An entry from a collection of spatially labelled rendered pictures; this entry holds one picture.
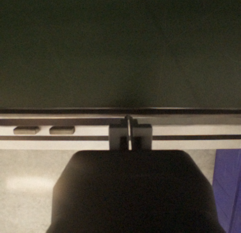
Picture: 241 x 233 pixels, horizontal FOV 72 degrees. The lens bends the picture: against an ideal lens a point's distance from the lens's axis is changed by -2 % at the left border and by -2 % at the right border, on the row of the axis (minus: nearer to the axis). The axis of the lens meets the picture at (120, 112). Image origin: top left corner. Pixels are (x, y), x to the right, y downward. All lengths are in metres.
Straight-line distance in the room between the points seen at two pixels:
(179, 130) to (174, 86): 0.10
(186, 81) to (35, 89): 0.15
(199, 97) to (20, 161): 1.04
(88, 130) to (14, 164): 0.93
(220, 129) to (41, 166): 0.96
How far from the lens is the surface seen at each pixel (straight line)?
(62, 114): 0.18
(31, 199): 1.25
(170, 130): 0.25
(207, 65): 0.19
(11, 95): 0.22
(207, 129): 0.27
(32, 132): 0.27
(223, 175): 1.01
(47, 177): 1.11
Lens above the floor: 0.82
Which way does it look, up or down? 75 degrees down
